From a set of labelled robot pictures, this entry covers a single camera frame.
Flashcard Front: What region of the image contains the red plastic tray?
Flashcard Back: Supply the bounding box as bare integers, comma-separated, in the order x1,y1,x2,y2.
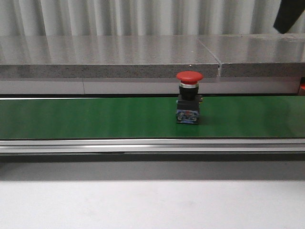
298,83,305,96

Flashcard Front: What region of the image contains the aluminium conveyor side rail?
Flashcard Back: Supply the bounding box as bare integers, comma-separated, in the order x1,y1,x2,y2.
0,138,305,156

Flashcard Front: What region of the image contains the white pleated curtain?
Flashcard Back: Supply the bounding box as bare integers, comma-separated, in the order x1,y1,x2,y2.
0,0,305,36

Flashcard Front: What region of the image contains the grey granite slab left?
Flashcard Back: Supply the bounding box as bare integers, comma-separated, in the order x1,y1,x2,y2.
0,35,218,79

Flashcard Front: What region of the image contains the grey granite slab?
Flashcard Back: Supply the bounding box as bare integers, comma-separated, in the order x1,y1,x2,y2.
199,33,305,78
0,35,218,79

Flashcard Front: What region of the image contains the grey granite slab right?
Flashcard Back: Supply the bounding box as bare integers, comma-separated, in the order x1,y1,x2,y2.
199,33,305,78

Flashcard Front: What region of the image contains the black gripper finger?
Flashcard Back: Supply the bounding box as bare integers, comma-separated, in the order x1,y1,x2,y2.
273,0,305,34

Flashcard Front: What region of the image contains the green conveyor belt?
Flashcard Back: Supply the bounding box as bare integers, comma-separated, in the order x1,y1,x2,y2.
0,96,305,140

